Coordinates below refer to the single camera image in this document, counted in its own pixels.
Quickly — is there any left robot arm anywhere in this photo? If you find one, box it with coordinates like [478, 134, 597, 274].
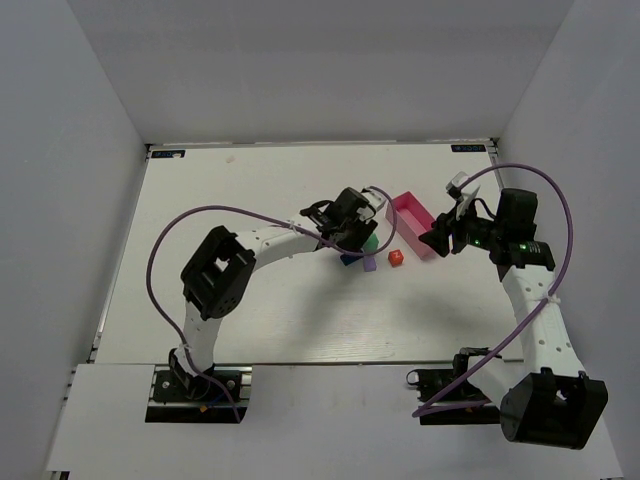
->
[169, 187, 386, 398]

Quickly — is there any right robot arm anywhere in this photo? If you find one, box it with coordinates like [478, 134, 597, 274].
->
[419, 189, 608, 450]

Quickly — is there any red orange wood cube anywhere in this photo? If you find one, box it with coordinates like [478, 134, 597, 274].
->
[388, 249, 404, 267]

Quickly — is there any right blue table label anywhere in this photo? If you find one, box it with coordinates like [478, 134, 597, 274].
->
[451, 144, 486, 153]

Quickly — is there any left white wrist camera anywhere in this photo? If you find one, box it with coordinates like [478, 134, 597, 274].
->
[358, 187, 387, 222]

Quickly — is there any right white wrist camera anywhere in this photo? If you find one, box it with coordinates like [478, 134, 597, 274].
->
[445, 171, 480, 220]

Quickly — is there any blue table label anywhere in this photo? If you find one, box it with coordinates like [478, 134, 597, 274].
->
[150, 150, 186, 159]
[451, 144, 486, 153]

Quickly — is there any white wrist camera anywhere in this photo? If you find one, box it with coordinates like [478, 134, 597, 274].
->
[358, 187, 387, 222]
[445, 171, 480, 220]

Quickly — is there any pink plastic box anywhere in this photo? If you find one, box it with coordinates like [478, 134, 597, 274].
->
[385, 191, 435, 260]

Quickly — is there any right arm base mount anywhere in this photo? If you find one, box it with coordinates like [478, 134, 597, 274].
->
[406, 348, 500, 426]

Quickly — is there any left blue table label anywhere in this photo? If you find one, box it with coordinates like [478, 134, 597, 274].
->
[150, 150, 186, 159]

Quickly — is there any small lilac wood block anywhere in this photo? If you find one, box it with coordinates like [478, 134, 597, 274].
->
[363, 256, 377, 272]

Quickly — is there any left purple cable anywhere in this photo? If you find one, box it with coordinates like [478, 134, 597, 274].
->
[145, 187, 401, 422]

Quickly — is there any dark blue wood block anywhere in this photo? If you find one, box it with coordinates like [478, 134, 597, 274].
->
[340, 254, 361, 266]

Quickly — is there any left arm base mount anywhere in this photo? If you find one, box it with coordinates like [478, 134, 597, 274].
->
[145, 366, 252, 424]

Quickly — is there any green hospital wood block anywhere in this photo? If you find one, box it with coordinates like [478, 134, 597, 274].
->
[362, 233, 379, 254]

